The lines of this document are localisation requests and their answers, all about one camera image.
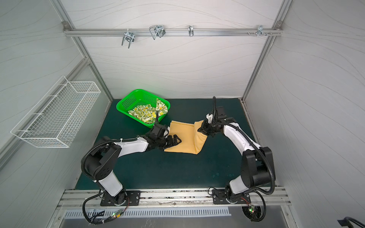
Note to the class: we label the white vent strip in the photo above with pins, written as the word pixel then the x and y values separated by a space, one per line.
pixel 189 212

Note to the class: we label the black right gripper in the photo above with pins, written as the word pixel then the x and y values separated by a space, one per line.
pixel 206 128

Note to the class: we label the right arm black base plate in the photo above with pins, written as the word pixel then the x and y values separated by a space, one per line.
pixel 221 196

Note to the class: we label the metal ring clamp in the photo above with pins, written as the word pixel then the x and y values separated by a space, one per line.
pixel 191 31

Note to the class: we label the aluminium corner frame post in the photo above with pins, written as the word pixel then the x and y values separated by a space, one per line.
pixel 277 26

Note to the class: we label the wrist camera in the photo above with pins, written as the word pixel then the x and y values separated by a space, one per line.
pixel 159 131
pixel 217 116

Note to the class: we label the left rear frame post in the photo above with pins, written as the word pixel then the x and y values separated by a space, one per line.
pixel 65 19

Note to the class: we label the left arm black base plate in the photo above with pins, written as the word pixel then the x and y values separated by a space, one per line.
pixel 123 198

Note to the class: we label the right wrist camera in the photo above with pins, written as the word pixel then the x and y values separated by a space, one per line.
pixel 217 116

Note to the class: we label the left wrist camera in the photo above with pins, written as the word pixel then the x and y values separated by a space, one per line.
pixel 159 131

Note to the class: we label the white wire wall basket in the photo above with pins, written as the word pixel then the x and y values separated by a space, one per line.
pixel 54 121

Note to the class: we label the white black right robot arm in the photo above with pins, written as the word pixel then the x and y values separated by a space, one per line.
pixel 257 173

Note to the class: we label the metal U-bolt clamp middle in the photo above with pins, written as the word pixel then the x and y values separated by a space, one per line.
pixel 157 31

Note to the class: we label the metal U-bolt clamp left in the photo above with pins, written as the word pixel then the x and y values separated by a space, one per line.
pixel 128 38

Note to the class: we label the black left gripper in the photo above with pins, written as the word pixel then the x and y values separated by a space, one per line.
pixel 170 143

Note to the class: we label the aluminium top crossbar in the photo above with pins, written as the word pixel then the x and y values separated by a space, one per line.
pixel 170 32

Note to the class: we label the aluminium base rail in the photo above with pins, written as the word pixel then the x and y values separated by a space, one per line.
pixel 166 198

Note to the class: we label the lemon print skirt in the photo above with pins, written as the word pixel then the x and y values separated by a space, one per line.
pixel 149 114

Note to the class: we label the yellow tan skirt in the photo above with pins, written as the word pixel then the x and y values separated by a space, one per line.
pixel 192 141

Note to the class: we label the green plastic basket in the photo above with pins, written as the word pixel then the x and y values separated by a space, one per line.
pixel 140 97

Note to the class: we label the metal bolt bracket right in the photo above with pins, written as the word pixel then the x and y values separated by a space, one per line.
pixel 260 32

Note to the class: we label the metal u-bolt clamp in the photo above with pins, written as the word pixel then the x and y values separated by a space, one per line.
pixel 128 38
pixel 157 31

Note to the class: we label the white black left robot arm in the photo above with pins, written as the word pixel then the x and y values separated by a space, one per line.
pixel 99 162

